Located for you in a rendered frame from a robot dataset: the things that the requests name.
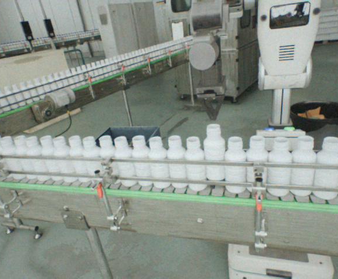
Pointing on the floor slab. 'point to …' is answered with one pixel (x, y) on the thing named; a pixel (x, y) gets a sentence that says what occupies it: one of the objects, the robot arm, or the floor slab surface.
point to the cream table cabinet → (28, 73)
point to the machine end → (239, 52)
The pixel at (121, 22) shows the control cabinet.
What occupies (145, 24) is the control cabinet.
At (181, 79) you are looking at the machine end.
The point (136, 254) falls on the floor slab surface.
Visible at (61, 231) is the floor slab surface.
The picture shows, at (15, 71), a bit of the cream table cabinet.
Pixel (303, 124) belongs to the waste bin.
